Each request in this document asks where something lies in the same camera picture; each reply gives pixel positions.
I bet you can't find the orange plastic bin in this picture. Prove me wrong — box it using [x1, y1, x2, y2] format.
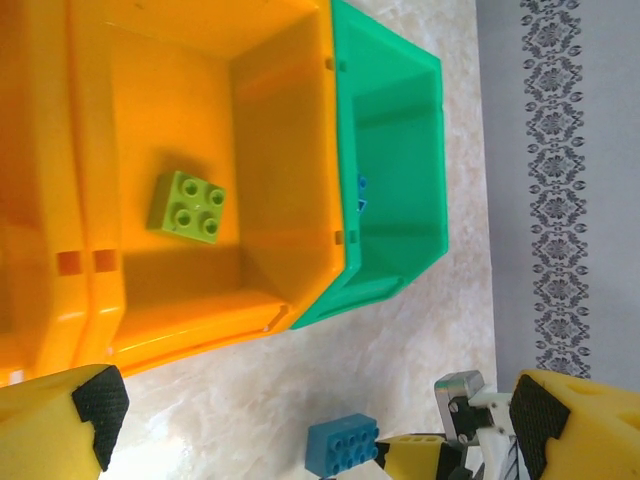
[0, 0, 91, 389]
[64, 0, 349, 379]

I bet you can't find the blue lego brick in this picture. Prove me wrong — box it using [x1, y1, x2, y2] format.
[353, 172, 370, 216]
[305, 413, 382, 479]

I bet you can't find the small lime green lego brick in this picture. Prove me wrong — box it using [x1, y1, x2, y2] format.
[146, 170, 227, 245]

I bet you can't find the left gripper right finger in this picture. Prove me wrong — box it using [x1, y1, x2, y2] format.
[508, 369, 640, 480]

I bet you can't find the green plastic bin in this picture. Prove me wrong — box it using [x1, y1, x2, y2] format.
[289, 0, 450, 331]

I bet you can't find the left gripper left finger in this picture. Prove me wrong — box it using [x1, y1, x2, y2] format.
[0, 363, 130, 480]

